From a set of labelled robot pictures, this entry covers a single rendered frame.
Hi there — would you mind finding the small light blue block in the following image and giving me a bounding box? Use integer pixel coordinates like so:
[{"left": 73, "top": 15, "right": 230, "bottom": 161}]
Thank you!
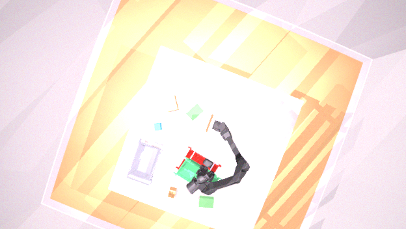
[{"left": 154, "top": 123, "right": 162, "bottom": 131}]

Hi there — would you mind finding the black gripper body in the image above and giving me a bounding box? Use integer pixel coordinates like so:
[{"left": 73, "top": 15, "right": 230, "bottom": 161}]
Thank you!
[{"left": 191, "top": 158, "right": 213, "bottom": 181}]

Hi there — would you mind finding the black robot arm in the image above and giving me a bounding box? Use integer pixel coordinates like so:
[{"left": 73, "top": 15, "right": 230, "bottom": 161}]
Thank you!
[{"left": 186, "top": 120, "right": 250, "bottom": 195}]

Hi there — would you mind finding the red plastic tray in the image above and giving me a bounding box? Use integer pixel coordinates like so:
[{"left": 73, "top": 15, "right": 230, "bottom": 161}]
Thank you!
[{"left": 176, "top": 146, "right": 222, "bottom": 172}]

